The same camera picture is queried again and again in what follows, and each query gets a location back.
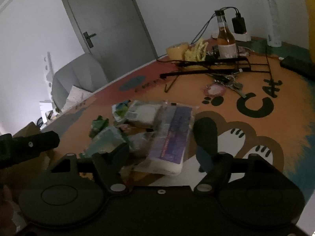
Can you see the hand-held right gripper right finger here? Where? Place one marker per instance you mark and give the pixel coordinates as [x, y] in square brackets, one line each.
[205, 137]

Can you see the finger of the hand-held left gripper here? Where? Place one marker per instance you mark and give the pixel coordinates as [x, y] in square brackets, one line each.
[37, 143]

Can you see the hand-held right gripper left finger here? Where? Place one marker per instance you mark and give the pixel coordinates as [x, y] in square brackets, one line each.
[117, 155]

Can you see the green clear wrapper pile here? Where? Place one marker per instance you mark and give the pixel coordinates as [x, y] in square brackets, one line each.
[105, 140]

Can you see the clear snack packet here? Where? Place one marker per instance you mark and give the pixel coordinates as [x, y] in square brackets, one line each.
[141, 140]

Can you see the purple snack packet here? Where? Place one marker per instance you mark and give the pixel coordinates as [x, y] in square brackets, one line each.
[172, 137]

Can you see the dark green snack packet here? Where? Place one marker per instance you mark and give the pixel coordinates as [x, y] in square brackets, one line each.
[98, 125]

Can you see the blue green snack packet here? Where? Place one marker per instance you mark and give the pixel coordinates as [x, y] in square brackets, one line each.
[120, 110]

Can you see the printed cartoon table mat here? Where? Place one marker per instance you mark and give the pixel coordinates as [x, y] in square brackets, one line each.
[172, 88]

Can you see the bunch of keys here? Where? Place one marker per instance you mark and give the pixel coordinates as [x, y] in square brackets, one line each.
[233, 84]

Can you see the white board with holes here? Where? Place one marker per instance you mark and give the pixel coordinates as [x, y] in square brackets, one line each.
[48, 65]

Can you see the grey armchair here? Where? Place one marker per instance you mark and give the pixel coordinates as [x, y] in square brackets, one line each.
[78, 71]

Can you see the yellow hair clip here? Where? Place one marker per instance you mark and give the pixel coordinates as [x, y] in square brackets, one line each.
[195, 51]

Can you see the yellow tape roll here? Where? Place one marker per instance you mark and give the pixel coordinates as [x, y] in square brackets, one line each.
[175, 50]

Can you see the amber glass bottle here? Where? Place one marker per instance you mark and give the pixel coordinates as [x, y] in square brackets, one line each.
[226, 41]

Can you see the white power strip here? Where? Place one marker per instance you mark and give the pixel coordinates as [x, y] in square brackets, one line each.
[243, 37]

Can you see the black flat box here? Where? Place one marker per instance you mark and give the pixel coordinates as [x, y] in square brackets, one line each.
[297, 65]

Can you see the black charger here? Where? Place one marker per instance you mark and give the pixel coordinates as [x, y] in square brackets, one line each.
[238, 25]

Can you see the grey door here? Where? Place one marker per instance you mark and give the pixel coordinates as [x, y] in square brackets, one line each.
[105, 24]

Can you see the white tube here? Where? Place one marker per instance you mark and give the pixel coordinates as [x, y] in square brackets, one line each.
[273, 24]

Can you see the yellow container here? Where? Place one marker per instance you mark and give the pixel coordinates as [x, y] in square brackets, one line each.
[310, 17]

